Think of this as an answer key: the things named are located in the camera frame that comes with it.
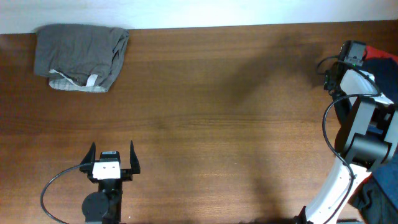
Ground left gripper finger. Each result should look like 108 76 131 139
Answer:
130 141 141 174
81 142 96 164

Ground dark blue shorts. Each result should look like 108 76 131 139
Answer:
362 58 397 224

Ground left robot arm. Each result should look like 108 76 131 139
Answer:
79 142 141 224

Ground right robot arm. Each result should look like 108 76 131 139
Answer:
293 40 397 223

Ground red garment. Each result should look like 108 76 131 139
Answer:
364 45 398 63

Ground grey folded shorts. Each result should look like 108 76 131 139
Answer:
34 24 129 93

